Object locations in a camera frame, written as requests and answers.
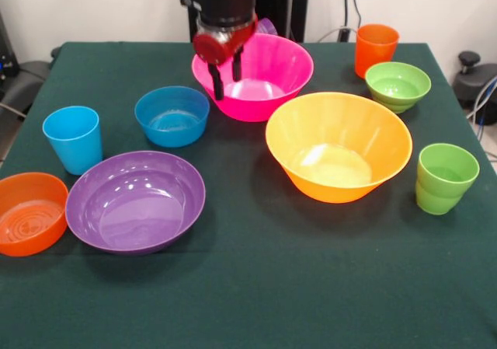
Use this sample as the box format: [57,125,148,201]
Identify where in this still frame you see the pink plastic bowl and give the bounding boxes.
[191,33,315,123]

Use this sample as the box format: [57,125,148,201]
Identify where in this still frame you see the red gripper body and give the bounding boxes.
[193,14,259,66]

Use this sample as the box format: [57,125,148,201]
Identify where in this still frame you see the orange plastic cup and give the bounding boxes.
[354,24,400,79]

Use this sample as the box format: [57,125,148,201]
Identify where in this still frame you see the yellow plastic bowl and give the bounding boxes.
[265,92,413,204]

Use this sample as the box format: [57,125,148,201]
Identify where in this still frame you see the blue and white cables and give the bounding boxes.
[465,75,497,140]

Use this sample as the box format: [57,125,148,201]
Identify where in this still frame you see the grey chair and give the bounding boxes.
[0,59,51,120]

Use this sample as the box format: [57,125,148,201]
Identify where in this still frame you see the green plastic bowl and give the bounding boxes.
[364,61,433,114]

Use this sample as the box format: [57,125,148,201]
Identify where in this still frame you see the green plastic cup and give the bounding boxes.
[415,143,481,215]

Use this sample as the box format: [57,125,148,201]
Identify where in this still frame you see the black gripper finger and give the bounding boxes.
[207,62,226,102]
[231,45,245,83]

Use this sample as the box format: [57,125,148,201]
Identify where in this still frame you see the purple plastic bowl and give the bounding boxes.
[64,150,207,257]

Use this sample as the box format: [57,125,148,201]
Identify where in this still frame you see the dark equipment box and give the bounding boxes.
[0,10,20,82]

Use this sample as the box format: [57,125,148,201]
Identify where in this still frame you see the blue plastic cup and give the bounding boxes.
[42,106,104,176]

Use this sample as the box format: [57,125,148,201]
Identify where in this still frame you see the blue plastic bowl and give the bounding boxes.
[134,86,210,148]

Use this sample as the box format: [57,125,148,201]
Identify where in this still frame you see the dark green tablecloth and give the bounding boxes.
[0,41,497,349]

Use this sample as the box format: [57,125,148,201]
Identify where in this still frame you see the grey cable with plug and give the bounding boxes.
[316,25,358,44]

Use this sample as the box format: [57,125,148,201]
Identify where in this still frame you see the orange plastic bowl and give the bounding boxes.
[0,172,69,258]

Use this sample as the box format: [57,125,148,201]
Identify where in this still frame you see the purple plastic cup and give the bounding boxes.
[257,17,279,37]

